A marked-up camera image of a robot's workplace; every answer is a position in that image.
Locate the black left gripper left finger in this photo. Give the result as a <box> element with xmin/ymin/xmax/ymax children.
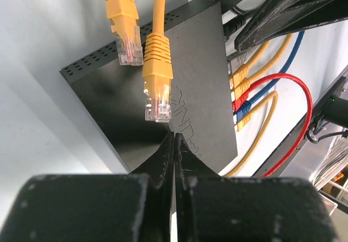
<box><xmin>1</xmin><ymin>133</ymin><xmax>174</xmax><ymax>241</ymax></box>

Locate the blue ethernet cable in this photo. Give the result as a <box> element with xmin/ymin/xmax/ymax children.
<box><xmin>234</xmin><ymin>29</ymin><xmax>306</xmax><ymax>123</ymax></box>

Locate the black network switch box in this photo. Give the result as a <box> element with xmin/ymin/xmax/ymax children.
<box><xmin>60</xmin><ymin>0</ymin><xmax>237</xmax><ymax>172</ymax></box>

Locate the grey ethernet cable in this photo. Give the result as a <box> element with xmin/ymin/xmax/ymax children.
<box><xmin>226</xmin><ymin>48</ymin><xmax>253</xmax><ymax>74</ymax></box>

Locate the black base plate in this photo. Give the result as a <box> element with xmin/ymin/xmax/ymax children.
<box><xmin>253</xmin><ymin>68</ymin><xmax>347</xmax><ymax>177</ymax></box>

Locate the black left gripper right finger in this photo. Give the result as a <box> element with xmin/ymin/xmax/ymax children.
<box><xmin>175</xmin><ymin>134</ymin><xmax>339</xmax><ymax>241</ymax></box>

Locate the yellow cable upper loop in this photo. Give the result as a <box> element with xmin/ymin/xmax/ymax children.
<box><xmin>103</xmin><ymin>0</ymin><xmax>144</xmax><ymax>67</ymax></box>

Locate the red ethernet cable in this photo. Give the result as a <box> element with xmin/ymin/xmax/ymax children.
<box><xmin>231</xmin><ymin>73</ymin><xmax>313</xmax><ymax>178</ymax></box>

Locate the yellow cable long loop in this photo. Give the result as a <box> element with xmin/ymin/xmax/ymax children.
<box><xmin>142</xmin><ymin>0</ymin><xmax>173</xmax><ymax>123</ymax></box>

